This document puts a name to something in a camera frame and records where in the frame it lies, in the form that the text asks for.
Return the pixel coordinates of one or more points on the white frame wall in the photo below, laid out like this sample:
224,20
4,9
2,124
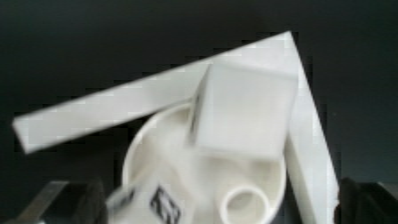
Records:
126,102

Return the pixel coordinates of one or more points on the white stool leg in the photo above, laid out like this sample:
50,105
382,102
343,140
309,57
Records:
153,201
242,111

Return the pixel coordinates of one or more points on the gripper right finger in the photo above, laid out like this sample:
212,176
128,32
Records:
368,203

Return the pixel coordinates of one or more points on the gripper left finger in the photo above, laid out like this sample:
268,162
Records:
68,204

